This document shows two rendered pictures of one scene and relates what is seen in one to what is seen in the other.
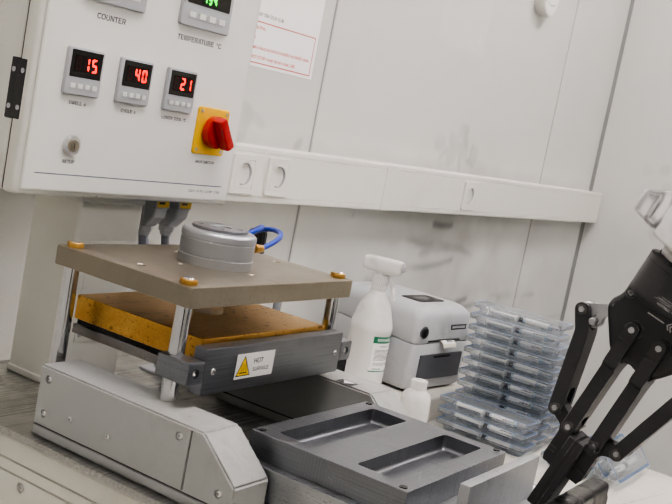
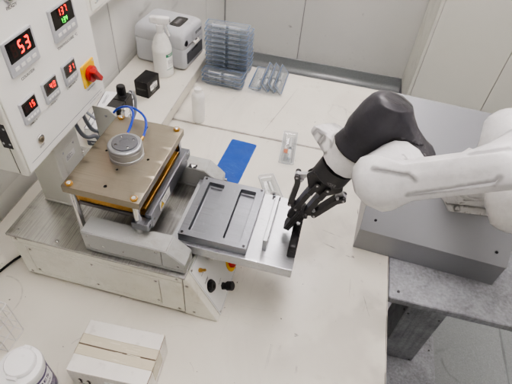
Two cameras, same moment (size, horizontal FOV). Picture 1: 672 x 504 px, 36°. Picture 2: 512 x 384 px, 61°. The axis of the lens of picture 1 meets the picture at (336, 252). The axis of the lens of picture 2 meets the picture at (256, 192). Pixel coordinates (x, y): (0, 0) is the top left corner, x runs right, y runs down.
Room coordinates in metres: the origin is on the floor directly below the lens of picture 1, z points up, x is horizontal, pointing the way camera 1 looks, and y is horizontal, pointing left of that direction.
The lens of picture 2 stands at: (0.26, 0.12, 1.79)
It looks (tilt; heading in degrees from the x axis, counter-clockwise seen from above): 46 degrees down; 337
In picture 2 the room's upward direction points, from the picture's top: 6 degrees clockwise
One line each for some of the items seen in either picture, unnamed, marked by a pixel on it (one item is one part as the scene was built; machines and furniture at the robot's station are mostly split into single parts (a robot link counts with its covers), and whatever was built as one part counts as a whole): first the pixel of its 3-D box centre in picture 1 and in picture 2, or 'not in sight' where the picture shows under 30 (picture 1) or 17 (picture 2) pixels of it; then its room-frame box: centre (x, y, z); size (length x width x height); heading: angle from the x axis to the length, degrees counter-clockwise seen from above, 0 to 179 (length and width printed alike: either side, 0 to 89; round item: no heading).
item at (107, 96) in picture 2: not in sight; (113, 118); (1.60, 0.15, 0.83); 0.23 x 0.12 x 0.07; 158
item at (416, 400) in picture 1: (411, 422); (198, 104); (1.63, -0.17, 0.82); 0.05 x 0.05 x 0.14
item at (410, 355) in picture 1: (396, 332); (170, 37); (2.07, -0.15, 0.88); 0.25 x 0.20 x 0.17; 52
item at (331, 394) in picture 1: (320, 400); (182, 168); (1.14, -0.02, 0.97); 0.26 x 0.05 x 0.07; 58
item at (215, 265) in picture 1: (200, 279); (120, 155); (1.10, 0.14, 1.08); 0.31 x 0.24 x 0.13; 148
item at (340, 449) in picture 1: (381, 452); (223, 212); (0.94, -0.08, 0.98); 0.20 x 0.17 x 0.03; 148
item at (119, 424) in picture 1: (146, 436); (137, 244); (0.91, 0.14, 0.97); 0.25 x 0.05 x 0.07; 58
